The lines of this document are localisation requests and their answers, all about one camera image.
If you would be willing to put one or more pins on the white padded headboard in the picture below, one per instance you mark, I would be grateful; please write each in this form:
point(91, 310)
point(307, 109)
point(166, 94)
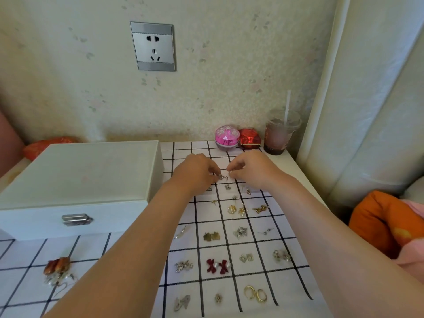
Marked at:
point(364, 89)

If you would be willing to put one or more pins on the red-brown drop earring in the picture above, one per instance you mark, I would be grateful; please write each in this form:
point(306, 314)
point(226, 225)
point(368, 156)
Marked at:
point(49, 266)
point(62, 264)

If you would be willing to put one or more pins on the pink round trinket box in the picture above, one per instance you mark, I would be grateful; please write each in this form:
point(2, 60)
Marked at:
point(227, 137)

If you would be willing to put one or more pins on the gold hoop earring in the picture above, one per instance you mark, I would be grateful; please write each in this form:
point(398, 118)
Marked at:
point(249, 291)
point(261, 295)

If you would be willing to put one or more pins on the red faceted gift box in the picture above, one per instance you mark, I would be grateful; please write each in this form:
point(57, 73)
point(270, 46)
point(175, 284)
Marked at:
point(249, 138)

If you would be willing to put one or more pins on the white wooden jewelry box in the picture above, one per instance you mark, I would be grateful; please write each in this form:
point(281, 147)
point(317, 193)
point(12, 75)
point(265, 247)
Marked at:
point(82, 172)

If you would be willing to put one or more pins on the clear plastic drink cup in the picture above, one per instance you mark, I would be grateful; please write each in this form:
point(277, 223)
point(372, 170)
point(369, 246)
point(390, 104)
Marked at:
point(281, 135)

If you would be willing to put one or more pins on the white black-grid table cloth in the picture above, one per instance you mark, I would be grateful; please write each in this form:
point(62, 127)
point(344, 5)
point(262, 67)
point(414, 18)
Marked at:
point(26, 288)

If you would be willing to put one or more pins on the orange plush cushion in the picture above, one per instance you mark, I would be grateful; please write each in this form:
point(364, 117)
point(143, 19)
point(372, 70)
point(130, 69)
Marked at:
point(374, 221)

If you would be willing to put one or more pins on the pink plaid blanket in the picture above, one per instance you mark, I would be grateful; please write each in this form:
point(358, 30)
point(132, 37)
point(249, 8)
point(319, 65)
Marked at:
point(412, 255)

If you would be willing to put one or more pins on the small flower stud earring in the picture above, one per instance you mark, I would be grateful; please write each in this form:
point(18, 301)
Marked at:
point(218, 298)

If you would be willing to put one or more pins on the person's right forearm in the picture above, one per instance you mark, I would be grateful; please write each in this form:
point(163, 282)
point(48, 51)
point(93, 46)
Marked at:
point(338, 255)

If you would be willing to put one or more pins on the person's left forearm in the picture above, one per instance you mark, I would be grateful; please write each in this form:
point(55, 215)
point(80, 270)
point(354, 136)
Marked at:
point(119, 261)

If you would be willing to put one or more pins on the person's right hand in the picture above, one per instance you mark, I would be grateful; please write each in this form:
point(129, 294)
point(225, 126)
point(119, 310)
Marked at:
point(258, 170)

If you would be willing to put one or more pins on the pink rolled mat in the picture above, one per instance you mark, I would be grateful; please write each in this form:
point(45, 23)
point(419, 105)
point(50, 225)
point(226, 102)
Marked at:
point(10, 145)

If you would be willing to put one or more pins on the red heart-shaped box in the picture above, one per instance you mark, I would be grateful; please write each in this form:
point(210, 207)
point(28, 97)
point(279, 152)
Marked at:
point(46, 145)

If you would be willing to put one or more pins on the white drinking straw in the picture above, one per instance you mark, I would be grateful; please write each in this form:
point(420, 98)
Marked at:
point(287, 107)

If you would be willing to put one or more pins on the grey wall socket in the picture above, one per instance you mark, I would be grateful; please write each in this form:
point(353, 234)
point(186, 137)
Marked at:
point(153, 46)

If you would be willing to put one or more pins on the person's left hand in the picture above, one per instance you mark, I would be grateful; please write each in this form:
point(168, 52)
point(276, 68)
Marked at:
point(195, 173)

